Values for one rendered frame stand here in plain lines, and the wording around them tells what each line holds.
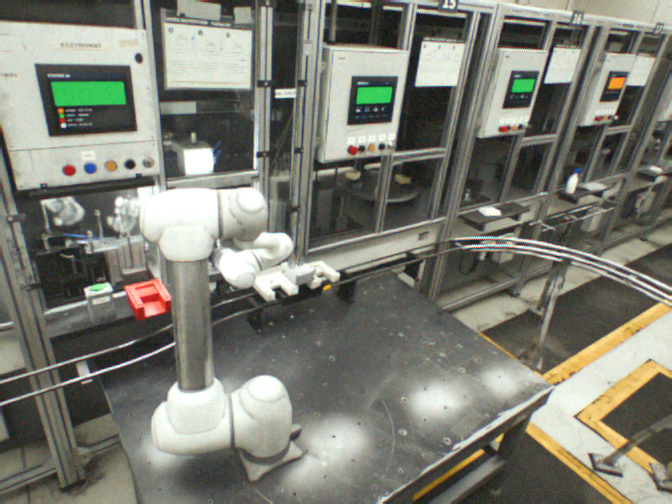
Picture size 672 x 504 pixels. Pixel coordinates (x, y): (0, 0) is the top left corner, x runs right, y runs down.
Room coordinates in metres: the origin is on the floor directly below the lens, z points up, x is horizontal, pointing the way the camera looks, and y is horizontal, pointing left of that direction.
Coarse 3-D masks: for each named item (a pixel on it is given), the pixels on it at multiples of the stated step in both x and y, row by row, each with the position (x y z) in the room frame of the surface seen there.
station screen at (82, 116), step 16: (48, 80) 1.32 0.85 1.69; (64, 80) 1.35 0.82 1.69; (80, 80) 1.37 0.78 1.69; (96, 80) 1.40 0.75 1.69; (112, 80) 1.42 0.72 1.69; (128, 96) 1.45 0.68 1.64; (64, 112) 1.34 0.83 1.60; (80, 112) 1.36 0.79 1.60; (96, 112) 1.39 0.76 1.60; (112, 112) 1.42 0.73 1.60; (128, 112) 1.45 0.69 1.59; (64, 128) 1.33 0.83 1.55; (80, 128) 1.36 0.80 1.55
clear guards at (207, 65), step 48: (192, 0) 1.62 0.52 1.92; (240, 0) 1.72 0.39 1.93; (288, 0) 1.83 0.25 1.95; (192, 48) 1.61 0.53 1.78; (240, 48) 1.72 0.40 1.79; (288, 48) 1.83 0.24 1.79; (192, 96) 1.61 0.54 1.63; (240, 96) 1.71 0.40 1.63; (192, 144) 1.60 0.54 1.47; (240, 144) 1.71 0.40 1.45; (288, 144) 1.84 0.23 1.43; (144, 192) 1.49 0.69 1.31; (288, 192) 1.85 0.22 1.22; (48, 240) 1.30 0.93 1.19; (96, 240) 1.38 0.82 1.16; (144, 240) 1.48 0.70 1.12; (48, 288) 1.28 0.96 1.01
